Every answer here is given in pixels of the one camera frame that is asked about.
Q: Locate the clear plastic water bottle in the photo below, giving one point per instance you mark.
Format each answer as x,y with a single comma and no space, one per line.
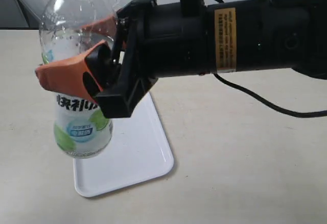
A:
80,128

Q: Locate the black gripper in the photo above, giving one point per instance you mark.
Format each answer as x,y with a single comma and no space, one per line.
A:
151,42

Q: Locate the white plastic tray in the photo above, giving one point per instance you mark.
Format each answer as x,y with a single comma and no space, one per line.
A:
139,151

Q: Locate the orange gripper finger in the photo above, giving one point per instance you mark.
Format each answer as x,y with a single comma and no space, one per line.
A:
83,75

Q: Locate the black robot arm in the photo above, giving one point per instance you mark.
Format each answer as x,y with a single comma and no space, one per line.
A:
261,45

